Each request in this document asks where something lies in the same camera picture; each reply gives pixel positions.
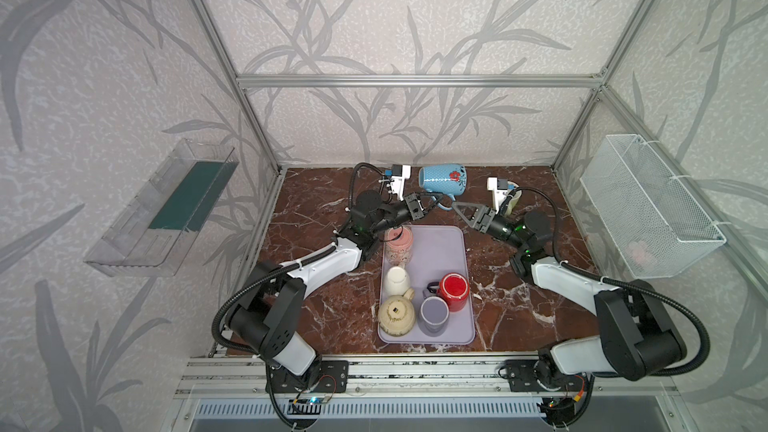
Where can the aluminium front rail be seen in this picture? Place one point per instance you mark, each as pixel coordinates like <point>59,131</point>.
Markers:
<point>476,374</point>

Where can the blue mug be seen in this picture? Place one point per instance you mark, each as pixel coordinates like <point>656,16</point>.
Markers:
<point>447,179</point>

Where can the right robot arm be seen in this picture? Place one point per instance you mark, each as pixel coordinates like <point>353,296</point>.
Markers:
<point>636,335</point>

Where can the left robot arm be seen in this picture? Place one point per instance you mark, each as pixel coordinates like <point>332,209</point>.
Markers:
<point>262,318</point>

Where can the white mug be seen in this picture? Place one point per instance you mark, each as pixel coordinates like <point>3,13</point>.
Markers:
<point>396,281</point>

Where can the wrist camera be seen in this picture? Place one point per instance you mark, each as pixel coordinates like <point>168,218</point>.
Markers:
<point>500,189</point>
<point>395,179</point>

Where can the pink patterned mug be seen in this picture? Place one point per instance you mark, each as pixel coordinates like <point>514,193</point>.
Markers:
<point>398,244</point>

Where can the light green mug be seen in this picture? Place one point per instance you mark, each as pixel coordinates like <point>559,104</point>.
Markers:
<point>514,197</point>

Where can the aluminium cage frame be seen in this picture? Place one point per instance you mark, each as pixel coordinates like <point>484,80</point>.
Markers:
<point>671,78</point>

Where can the clear plastic wall bin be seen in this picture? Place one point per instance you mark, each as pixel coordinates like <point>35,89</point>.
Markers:
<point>154,234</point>

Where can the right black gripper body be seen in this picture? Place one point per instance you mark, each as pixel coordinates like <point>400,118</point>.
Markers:
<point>480,219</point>

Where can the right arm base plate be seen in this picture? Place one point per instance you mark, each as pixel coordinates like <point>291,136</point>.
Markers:
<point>540,375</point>

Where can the red mug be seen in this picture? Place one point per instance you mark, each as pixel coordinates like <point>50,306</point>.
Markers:
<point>453,288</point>

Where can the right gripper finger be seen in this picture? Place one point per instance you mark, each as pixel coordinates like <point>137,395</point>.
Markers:
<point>471,209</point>
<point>477,218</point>

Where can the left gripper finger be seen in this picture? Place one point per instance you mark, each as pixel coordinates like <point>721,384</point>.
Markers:
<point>423,197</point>
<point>418,211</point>

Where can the white wire mesh basket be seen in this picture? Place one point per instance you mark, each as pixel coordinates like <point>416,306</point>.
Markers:
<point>658,227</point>

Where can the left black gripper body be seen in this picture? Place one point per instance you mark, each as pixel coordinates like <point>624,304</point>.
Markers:
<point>414,209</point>

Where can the beige stoneware mug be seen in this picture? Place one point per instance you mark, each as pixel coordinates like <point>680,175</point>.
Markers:
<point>397,315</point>

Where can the lavender mug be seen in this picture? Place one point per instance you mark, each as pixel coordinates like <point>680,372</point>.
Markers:
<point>434,315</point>

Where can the lavender plastic tray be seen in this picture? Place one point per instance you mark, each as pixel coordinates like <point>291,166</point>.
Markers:
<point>437,251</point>

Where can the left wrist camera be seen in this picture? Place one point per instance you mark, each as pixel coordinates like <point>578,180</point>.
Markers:
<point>395,179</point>

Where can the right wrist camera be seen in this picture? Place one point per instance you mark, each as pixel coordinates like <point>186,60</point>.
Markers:
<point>500,189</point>

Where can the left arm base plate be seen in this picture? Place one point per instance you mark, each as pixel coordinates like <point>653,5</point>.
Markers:
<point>324,377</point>

